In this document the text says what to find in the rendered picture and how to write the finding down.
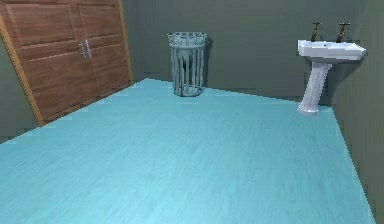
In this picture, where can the brown wooden double door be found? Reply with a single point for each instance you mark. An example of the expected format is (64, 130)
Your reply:
(60, 56)

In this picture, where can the grey slatted waste bin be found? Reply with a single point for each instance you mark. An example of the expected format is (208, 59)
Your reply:
(187, 63)

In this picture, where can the brass sink tap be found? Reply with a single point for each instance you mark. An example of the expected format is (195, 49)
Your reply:
(341, 32)
(314, 31)

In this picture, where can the white pedestal sink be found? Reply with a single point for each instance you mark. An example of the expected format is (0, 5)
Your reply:
(320, 66)

